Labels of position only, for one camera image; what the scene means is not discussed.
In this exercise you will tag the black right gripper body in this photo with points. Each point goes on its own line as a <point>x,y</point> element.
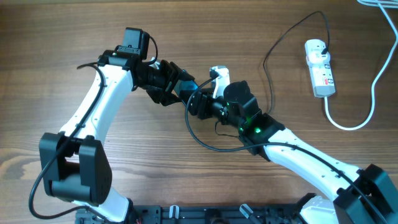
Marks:
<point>203,104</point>

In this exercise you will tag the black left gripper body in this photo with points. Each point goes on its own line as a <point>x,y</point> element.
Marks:
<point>158,81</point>

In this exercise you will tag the Galaxy S25 smartphone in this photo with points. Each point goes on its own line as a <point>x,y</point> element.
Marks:
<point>182,86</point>

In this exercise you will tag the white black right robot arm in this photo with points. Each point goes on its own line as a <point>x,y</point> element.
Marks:
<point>351,194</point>

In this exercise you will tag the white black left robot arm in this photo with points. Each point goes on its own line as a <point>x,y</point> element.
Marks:
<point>74,164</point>

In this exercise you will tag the white power strip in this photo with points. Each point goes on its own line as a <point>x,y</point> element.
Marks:
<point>321,77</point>

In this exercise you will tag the white USB wall charger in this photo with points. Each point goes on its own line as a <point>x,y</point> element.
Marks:
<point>316,58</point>

